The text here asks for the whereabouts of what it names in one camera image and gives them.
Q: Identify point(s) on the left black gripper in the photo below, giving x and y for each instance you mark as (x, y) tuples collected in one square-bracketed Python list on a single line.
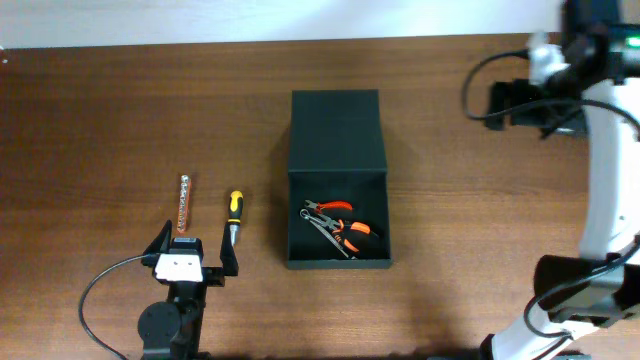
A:
[(215, 275)]

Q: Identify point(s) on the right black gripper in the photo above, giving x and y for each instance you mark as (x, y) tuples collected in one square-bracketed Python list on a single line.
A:
[(516, 92)]

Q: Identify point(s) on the silver metal wrench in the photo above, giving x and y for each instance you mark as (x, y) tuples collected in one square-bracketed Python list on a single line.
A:
[(320, 226)]

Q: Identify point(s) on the small orange-handled cutting pliers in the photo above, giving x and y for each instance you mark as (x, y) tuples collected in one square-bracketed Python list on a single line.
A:
[(331, 206)]

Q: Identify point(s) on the orange black long-nose pliers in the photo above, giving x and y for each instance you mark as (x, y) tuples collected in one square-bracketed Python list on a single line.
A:
[(357, 238)]

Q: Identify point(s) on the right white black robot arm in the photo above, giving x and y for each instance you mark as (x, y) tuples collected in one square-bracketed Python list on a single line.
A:
[(587, 84)]

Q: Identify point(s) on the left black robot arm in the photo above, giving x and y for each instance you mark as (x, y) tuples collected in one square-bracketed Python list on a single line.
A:
[(171, 329)]

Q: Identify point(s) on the yellow black screwdriver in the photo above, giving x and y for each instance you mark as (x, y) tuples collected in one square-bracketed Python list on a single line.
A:
[(235, 210)]

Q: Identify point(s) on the dark green open box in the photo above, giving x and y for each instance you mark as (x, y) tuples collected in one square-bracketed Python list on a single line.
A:
[(337, 152)]

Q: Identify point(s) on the orange socket bit rail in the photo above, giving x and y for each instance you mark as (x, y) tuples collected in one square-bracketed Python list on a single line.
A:
[(184, 198)]

